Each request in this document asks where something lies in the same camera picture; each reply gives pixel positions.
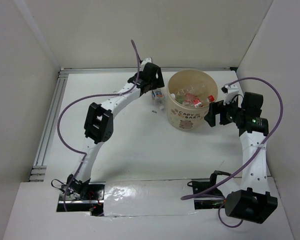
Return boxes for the red white label bottle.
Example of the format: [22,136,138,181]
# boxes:
[176,93,197,105]

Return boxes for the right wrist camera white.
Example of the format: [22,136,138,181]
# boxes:
[221,83,239,105]

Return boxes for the red label cola bottle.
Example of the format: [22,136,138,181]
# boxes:
[192,95,215,108]

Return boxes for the clear bottle white cap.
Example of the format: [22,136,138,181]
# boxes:
[172,83,208,97]

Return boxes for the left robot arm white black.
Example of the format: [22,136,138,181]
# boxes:
[66,62,165,200]

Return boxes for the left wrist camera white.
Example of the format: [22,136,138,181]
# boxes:
[140,57,153,67]

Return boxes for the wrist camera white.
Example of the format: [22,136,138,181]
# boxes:
[221,83,239,105]
[140,57,153,67]

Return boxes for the blue orange label bottle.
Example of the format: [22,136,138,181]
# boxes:
[151,88,165,112]

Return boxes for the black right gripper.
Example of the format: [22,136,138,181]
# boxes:
[204,95,245,127]

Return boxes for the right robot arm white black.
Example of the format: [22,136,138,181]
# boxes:
[189,92,278,224]

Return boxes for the green plastic bottle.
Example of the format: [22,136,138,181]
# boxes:
[176,98,184,104]

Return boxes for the beige capybara bin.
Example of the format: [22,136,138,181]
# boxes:
[166,69,218,131]

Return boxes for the white tape sheet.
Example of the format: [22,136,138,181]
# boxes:
[103,180,196,217]

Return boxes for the aluminium frame rail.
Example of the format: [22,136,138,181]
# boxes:
[30,68,242,182]

